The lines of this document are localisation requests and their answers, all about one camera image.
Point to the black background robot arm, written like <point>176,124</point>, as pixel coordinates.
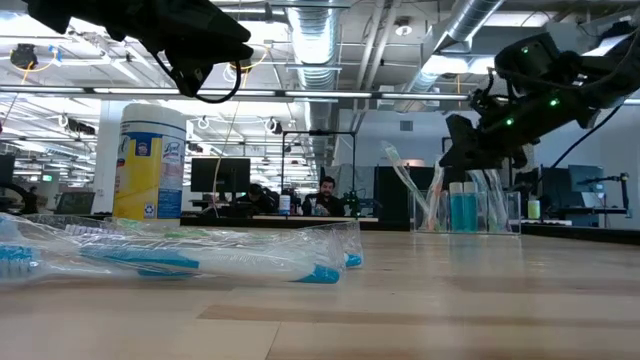
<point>352,202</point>

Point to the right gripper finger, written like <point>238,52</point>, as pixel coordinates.
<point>467,152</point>

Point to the person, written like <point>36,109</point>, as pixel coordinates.
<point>257,197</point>
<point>325,202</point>

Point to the teal toothbrush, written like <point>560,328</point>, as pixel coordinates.
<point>400,170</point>

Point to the white pillar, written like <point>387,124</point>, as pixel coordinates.
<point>105,160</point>

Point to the black desk stand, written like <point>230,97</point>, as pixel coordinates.
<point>623,192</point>

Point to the green cup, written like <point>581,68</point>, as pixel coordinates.
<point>534,209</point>

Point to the black aluminium table frame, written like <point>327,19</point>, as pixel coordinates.
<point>590,234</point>

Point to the silver ceiling duct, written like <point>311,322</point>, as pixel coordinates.
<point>470,20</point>
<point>315,40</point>

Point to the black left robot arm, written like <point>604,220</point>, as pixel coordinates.
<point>75,10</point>

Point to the long ceiling light strip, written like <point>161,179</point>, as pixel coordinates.
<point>135,91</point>

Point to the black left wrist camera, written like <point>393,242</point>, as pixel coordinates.
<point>189,80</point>

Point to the green toothbrush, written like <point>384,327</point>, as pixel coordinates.
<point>185,233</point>

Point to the teal mouthwash bottle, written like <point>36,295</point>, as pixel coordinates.
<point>456,210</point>
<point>470,210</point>

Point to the black frame rig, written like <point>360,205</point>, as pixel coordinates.
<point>320,132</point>

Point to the black ceiling camera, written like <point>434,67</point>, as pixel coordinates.
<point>23,55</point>

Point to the white bottle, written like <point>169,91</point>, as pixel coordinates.
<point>285,205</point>

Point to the black computer monitor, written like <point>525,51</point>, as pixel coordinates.
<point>220,175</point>

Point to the black partition panels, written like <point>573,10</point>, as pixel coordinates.
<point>387,210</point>

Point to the clear acrylic organizer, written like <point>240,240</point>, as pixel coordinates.
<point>514,220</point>

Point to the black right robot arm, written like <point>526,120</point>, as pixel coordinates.
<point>615,60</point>

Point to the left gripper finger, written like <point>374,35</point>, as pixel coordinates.
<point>220,25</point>
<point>215,52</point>

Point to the wooden desk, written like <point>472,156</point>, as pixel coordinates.
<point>310,219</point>

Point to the yellow disinfecting wipes canister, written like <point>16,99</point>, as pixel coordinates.
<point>145,175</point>

